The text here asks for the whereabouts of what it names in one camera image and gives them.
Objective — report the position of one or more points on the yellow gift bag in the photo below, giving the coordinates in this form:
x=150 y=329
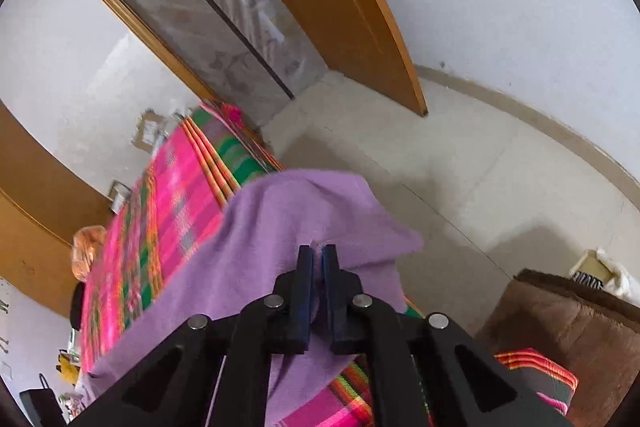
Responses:
x=67 y=369

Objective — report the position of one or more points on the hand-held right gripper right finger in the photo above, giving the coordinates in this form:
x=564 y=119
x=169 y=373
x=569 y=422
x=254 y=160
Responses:
x=327 y=302

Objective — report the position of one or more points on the wooden wardrobe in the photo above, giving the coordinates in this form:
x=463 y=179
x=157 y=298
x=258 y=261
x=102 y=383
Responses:
x=35 y=207

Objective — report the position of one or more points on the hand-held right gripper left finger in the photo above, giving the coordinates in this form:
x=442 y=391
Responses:
x=306 y=302

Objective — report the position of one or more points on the black knit cloth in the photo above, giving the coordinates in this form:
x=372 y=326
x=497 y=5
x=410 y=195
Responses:
x=76 y=307

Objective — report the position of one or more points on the clear plastic door curtain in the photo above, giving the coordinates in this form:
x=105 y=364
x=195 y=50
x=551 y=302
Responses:
x=210 y=22

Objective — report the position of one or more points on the white carton box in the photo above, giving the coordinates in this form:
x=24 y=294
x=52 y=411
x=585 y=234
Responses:
x=120 y=194

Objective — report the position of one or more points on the wooden door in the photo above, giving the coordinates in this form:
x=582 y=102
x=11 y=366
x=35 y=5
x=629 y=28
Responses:
x=340 y=7

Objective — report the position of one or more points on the cardboard parcel box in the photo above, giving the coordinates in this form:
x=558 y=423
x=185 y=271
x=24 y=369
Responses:
x=150 y=132

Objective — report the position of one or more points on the pink green plaid cloth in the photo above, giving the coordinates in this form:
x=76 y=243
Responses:
x=170 y=207

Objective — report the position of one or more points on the wooden door frame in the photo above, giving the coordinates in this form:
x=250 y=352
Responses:
x=146 y=32

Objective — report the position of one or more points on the purple knit garment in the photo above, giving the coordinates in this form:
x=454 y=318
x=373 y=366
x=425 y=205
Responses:
x=280 y=217

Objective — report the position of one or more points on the white plastic bag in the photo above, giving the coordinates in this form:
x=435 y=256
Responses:
x=625 y=277

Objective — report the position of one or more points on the brown plush blanket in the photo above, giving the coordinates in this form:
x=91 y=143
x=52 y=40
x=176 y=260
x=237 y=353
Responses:
x=565 y=337

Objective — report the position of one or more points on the bag of oranges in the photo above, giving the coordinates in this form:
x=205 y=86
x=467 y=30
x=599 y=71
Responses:
x=87 y=252

